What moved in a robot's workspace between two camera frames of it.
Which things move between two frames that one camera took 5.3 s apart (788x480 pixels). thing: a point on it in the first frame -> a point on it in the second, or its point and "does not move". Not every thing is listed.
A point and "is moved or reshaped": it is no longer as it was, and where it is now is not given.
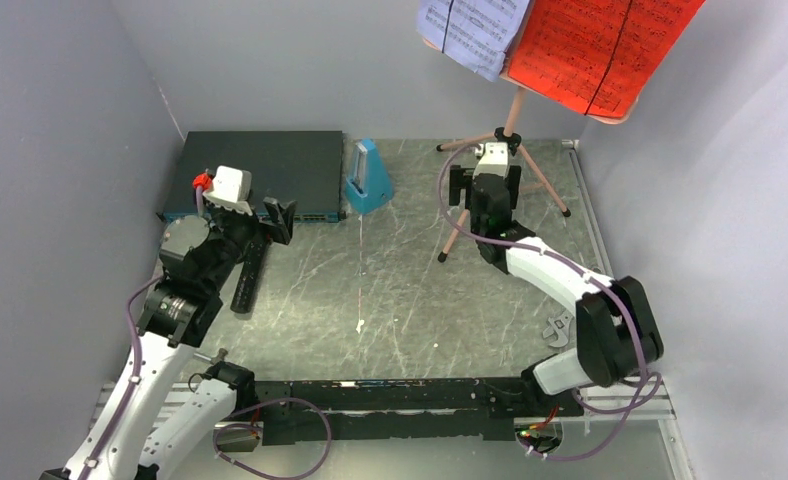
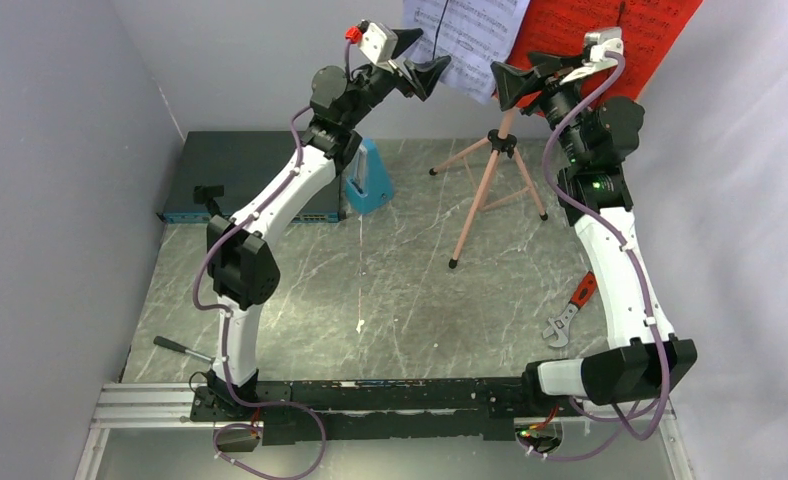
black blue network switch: (302, 168) does not move
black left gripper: (276, 211) -> (424, 76)
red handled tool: (561, 325) does not move
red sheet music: (596, 55) does not move
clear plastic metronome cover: (357, 178) does not move
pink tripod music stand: (510, 137) is moved or reshaped
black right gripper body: (462, 178) -> (559, 99)
